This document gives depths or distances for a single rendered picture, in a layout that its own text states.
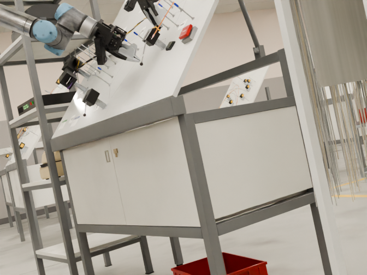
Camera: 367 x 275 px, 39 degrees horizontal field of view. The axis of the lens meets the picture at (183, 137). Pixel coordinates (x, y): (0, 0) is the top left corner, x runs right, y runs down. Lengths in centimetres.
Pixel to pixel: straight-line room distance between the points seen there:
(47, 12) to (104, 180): 115
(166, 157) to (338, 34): 74
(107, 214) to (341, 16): 137
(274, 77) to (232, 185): 987
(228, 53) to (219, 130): 933
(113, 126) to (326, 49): 93
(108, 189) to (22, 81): 736
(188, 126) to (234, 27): 969
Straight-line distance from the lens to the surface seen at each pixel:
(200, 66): 1077
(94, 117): 235
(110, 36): 201
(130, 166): 214
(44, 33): 190
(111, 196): 235
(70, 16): 204
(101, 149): 235
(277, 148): 203
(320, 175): 151
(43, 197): 507
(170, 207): 195
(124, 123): 204
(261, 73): 808
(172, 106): 175
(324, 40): 163
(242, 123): 193
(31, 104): 301
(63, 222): 285
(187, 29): 192
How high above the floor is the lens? 70
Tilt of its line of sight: 1 degrees up
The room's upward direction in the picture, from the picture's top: 12 degrees counter-clockwise
